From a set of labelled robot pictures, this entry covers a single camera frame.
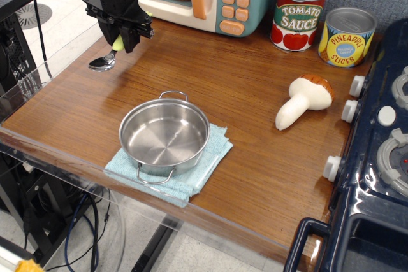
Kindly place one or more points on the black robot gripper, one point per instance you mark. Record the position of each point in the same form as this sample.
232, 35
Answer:
130, 33

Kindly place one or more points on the spoon with green handle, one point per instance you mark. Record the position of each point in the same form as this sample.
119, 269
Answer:
105, 61

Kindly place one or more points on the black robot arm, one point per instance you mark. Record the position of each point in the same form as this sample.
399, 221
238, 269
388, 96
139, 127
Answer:
121, 18

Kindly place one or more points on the stainless steel pot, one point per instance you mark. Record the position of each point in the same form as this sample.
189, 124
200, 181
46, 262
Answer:
164, 136

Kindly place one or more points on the clear acrylic table guard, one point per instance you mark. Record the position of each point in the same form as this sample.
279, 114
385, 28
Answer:
73, 124

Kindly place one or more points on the light blue cloth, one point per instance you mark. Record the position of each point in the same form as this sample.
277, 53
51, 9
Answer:
179, 188

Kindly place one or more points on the tomato sauce can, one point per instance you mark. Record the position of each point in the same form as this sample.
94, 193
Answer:
295, 23

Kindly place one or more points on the toy mushroom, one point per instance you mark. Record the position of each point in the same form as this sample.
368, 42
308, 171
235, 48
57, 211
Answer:
307, 92

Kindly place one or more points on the pineapple slices can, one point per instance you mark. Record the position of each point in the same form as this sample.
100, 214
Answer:
346, 37

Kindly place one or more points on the dark blue toy stove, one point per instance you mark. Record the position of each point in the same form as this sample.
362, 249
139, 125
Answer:
367, 228

